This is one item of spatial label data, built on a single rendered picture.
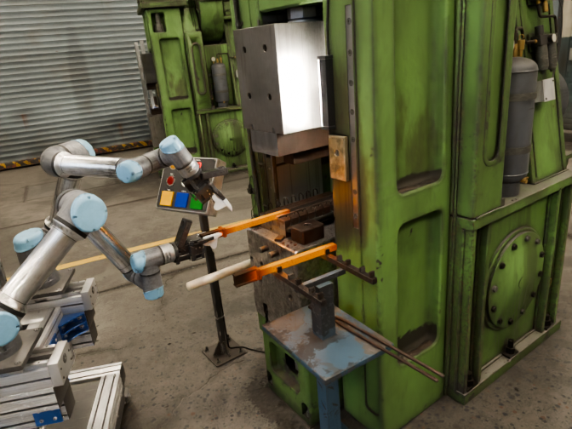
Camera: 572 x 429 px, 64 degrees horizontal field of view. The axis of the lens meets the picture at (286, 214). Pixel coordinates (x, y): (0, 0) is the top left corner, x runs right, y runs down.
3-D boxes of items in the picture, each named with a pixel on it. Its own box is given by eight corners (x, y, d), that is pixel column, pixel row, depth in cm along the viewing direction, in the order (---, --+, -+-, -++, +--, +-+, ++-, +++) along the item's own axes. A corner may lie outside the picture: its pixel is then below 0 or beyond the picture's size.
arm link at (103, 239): (38, 199, 157) (125, 286, 186) (48, 205, 149) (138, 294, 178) (65, 177, 162) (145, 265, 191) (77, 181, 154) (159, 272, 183)
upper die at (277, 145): (278, 157, 185) (276, 134, 181) (252, 151, 200) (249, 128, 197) (354, 138, 207) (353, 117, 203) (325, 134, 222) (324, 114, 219)
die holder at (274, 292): (303, 346, 198) (294, 252, 182) (256, 311, 227) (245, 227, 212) (392, 299, 227) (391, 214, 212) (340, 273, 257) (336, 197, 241)
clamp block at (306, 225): (303, 246, 187) (302, 231, 185) (290, 240, 194) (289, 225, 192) (325, 237, 194) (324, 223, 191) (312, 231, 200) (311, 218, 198)
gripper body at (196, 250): (198, 251, 186) (170, 260, 180) (195, 231, 183) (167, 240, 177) (207, 257, 180) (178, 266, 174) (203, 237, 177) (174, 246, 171)
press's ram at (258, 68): (296, 137, 171) (288, 20, 157) (243, 128, 201) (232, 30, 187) (376, 119, 193) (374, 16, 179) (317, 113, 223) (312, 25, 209)
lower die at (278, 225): (286, 237, 197) (284, 220, 194) (260, 225, 212) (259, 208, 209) (357, 212, 219) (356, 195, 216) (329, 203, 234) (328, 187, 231)
